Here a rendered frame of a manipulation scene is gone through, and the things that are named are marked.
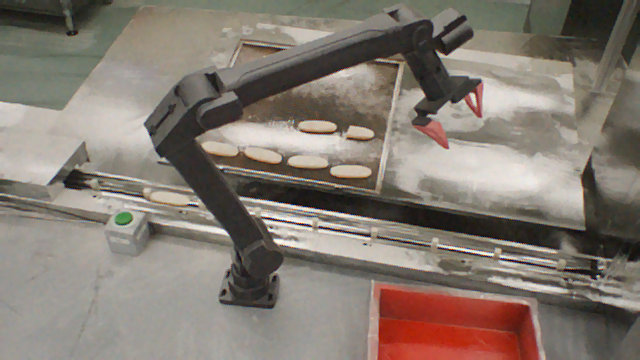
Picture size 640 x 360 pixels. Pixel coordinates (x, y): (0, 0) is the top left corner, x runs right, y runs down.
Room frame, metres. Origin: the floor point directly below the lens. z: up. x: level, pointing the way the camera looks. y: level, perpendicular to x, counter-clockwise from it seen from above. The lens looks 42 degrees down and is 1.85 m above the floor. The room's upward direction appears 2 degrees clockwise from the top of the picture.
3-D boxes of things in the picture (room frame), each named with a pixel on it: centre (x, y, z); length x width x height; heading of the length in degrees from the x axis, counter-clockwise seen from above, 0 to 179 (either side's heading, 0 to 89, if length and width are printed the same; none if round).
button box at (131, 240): (0.91, 0.43, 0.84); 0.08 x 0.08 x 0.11; 80
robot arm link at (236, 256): (0.80, 0.13, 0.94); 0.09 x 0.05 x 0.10; 118
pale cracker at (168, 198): (1.03, 0.36, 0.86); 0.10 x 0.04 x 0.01; 80
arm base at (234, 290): (0.79, 0.14, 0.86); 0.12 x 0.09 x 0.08; 86
